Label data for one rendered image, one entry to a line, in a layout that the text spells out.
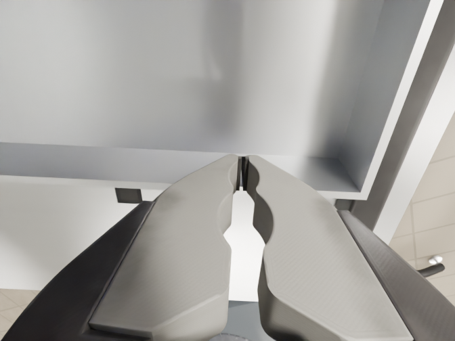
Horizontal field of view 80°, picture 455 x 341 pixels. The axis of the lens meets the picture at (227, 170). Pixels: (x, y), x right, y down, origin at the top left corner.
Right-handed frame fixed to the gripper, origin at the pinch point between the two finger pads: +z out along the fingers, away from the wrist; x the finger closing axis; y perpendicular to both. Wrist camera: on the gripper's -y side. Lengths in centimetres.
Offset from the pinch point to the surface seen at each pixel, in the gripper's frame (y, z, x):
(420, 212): 75, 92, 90
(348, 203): 3.7, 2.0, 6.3
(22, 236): 9.4, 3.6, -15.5
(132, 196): 5.2, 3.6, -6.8
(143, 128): 0.3, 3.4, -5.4
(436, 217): 78, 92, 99
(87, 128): 0.4, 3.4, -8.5
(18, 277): 14.2, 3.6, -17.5
